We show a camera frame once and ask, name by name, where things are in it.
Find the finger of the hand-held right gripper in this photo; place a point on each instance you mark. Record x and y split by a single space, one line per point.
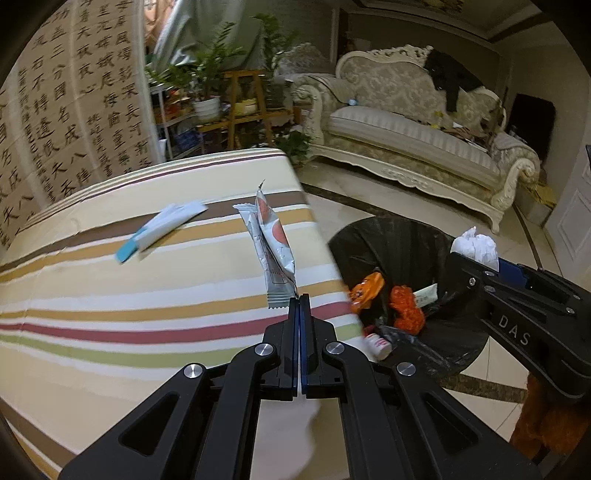
466 281
512 273

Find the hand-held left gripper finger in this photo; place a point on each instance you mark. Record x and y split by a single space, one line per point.
295 332
304 341

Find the white tissue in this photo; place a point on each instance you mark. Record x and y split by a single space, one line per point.
475 247

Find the white paper packet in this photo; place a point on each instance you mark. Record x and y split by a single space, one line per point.
425 295

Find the red plastic bag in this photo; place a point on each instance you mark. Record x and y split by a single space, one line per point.
406 307

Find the orange plastic bag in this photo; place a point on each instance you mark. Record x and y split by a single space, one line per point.
367 288

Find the silver snack wrapper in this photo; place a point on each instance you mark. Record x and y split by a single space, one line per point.
274 249

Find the black lined bin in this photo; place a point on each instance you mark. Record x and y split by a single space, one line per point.
369 240

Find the blue and white packet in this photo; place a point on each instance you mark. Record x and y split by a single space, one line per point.
161 224

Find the person's right forearm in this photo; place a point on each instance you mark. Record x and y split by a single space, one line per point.
545 415

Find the small white bottle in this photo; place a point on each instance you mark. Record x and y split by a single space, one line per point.
378 346

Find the white door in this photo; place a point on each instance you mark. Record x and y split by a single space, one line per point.
572 221

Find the yellow bag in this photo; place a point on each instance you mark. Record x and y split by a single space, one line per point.
545 194

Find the pile of papers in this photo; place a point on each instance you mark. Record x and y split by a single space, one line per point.
461 131

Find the dark screen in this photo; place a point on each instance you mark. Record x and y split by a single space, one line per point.
533 124

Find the striped tablecloth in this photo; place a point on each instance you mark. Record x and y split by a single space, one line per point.
138 300

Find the ornate white sofa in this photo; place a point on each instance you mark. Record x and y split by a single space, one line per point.
406 124

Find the small leafy green plant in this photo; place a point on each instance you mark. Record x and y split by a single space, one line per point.
298 143

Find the black garment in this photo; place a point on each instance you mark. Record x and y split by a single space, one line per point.
443 69

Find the blue crate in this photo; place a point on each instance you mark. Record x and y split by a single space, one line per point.
189 139

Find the yellow bowl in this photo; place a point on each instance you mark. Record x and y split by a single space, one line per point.
244 107

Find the potted plant dark pot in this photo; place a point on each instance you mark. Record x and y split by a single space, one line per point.
277 92

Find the potted plant white pot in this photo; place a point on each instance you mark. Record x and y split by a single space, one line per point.
206 108

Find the white metal shelf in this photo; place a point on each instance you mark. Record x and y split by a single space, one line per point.
178 121

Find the wooden plant stand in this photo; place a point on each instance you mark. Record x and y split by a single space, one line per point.
240 92

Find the patterned armchair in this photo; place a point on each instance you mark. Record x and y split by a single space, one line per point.
300 57

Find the calligraphy folding screen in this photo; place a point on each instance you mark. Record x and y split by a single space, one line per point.
69 115

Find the grey curtain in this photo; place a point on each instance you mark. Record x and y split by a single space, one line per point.
184 32

